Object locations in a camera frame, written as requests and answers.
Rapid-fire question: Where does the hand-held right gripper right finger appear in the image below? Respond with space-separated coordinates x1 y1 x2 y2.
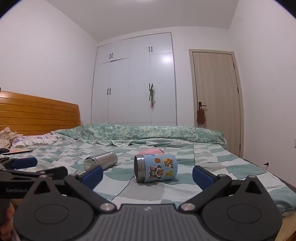
179 165 277 212

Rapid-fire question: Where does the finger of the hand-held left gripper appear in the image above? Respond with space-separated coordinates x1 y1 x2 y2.
0 157 38 171
6 166 69 181

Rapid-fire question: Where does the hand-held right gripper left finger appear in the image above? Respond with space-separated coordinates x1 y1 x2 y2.
23 165 117 213

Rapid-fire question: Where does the blue cartoon sticker cup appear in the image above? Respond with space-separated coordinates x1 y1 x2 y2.
134 153 178 183

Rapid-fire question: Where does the silver steel cup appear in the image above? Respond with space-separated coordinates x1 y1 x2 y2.
83 152 118 171

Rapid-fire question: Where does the pink cup lid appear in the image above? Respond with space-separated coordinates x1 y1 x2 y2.
137 149 164 156

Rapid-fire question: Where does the person's left hand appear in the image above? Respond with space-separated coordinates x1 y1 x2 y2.
0 201 16 235

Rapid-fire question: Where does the black phone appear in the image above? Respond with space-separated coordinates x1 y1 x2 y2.
1 149 33 156

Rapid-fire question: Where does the purple floral pillow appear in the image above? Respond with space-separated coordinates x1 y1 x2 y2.
10 133 62 149

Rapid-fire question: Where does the beige crumpled cloth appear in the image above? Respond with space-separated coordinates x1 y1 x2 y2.
0 127 18 149

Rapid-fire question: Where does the wooden headboard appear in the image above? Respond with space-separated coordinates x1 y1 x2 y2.
0 91 81 136

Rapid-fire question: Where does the green checked blanket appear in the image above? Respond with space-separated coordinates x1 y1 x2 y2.
0 138 296 212

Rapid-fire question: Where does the brown hanging bag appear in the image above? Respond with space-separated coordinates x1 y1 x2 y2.
196 108 206 128

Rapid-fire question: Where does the green floral quilt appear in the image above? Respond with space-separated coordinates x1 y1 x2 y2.
53 124 227 147

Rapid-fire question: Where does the white wardrobe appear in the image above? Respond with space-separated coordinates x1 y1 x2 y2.
91 32 177 127

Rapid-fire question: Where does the green hanging toy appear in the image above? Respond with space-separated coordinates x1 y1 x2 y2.
149 86 156 109

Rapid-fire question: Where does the beige wooden door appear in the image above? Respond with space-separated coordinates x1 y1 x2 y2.
188 49 244 159

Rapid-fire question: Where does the wooden bed footboard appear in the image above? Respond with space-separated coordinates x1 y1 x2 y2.
274 209 296 241

